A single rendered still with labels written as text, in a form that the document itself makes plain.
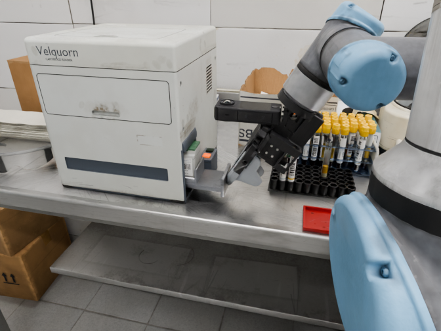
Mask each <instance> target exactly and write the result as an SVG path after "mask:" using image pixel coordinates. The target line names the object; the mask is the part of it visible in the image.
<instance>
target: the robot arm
mask: <svg viewBox="0 0 441 331"><path fill-rule="evenodd" d="M384 30H385V27H384V25H383V23H382V22H381V21H379V20H378V19H376V18H375V17H374V16H372V15H371V14H370V13H368V12H366V11H365V10H364V9H362V8H360V7H359V6H358V5H355V4H354V3H353V2H351V1H344V2H342V3H341V4H340V5H339V6H338V8H337V9H336V11H335V12H334V13H333V14H332V15H331V17H329V18H328V19H327V20H326V22H325V25H324V27H323V28H322V29H321V31H320V32H319V34H318V35H317V37H316V38H315V40H314V41H313V42H312V44H311V45H310V47H309V48H308V50H307V51H306V53H305V54H304V55H303V57H302V59H300V61H299V63H298V64H297V65H296V67H295V69H294V70H293V71H292V73H291V74H290V75H289V77H288V78H287V80H286V81H285V83H284V84H283V88H282V89H281V90H280V92H279V93H278V98H279V100H280V102H281V103H282V104H283V105H284V106H283V108H284V110H282V105H281V104H278V103H268V102H251V101H241V100H232V99H220V100H218V102H217V103H216V105H215V107H214V118H215V120H219V121H234V122H242V123H257V124H258V125H257V126H256V128H255V130H254V131H253V132H252V134H251V136H250V138H249V140H248V142H247V144H246V145H245V147H244V148H243V150H242V151H241V153H240V155H239V156H238V158H237V159H236V161H235V162H234V164H233V166H232V167H231V169H230V171H229V172H228V175H227V184H228V185H231V184H232V183H233V182H234V181H241V182H244V183H247V184H249V185H252V186H255V187H257V186H259V185H260V184H261V183H262V179H261V176H262V175H263V173H264V169H263V168H262V166H261V158H262V159H264V160H265V162H266V163H268V164H269V165H271V166H272V167H273V168H274V169H276V170H277V171H279V172H280V173H282V174H284V173H285V172H286V171H287V170H288V169H289V168H290V166H291V165H292V164H293V163H294V161H295V160H296V159H297V158H298V157H299V156H300V155H301V153H302V148H303V146H304V145H305V144H306V143H307V142H308V141H309V140H310V138H311V137H312V136H313V134H315V132H317V130H318V129H319V128H320V126H321V125H322V124H323V123H324V120H323V114H321V113H319V112H320V111H321V110H322V108H323V107H324V106H325V105H326V104H327V102H328V101H329V100H330V98H331V97H332V96H333V95H334V94H335V95H336V96H337V97H338V98H339V99H341V100H342V101H343V103H345V104H346V105H347V106H348V107H350V108H352V109H354V110H359V111H364V112H367V111H373V110H376V109H378V108H381V107H383V106H386V105H388V104H390V103H391V102H392V101H394V100H412V101H413V102H412V106H411V111H410V115H409V120H408V126H407V129H406V136H405V138H404V139H403V140H402V141H401V142H400V143H399V144H397V145H396V146H394V147H392V148H391V149H389V150H387V151H386V152H384V153H382V154H381V155H379V156H378V157H376V158H375V159H374V161H373V164H372V167H371V174H370V178H369V185H368V188H367V192H366V194H362V193H361V192H351V193H350V194H349V195H343V196H340V197H339V198H338V199H337V200H336V201H335V203H334V206H333V208H332V211H331V216H330V222H329V253H330V261H331V272H332V277H333V284H334V289H335V295H336V298H337V304H338V307H339V312H340V315H341V319H342V322H343V326H344V328H345V331H441V0H434V3H433V6H432V12H431V17H430V22H429V28H428V32H427V36H426V37H381V35H382V34H383V32H384ZM281 113H283V115H281ZM290 156H292V157H294V159H293V160H292V161H291V163H290V164H289V165H288V166H287V167H286V168H285V167H283V166H285V165H286V164H287V159H288V157H290ZM279 163H280V164H281V165H280V164H279Z"/></svg>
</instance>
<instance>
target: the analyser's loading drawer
mask: <svg viewBox="0 0 441 331"><path fill-rule="evenodd" d="M204 158H205V157H202V159H201V160H200V162H199V164H198V165H197V167H196V168H195V170H194V178H191V177H185V182H186V188H193V189H198V190H208V191H214V192H220V197H224V195H225V193H226V190H227V188H228V184H227V175H228V172H229V171H230V169H231V164H230V163H228V164H227V166H226V169H225V170H224V171H218V170H212V169H204Z"/></svg>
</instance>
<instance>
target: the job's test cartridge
mask: <svg viewBox="0 0 441 331"><path fill-rule="evenodd" d="M200 160H201V143H200V144H199V146H198V147H197V148H196V150H195V151H192V150H188V151H186V152H185V153H184V170H185V177H191V178H194V170H195V168H196V167H197V165H198V164H199V162H200Z"/></svg>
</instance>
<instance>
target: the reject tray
mask: <svg viewBox="0 0 441 331"><path fill-rule="evenodd" d="M331 211H332V209H330V208H320V207H314V206H305V205H304V206H303V231H308V232H317V233H322V234H329V222H330V216H331Z"/></svg>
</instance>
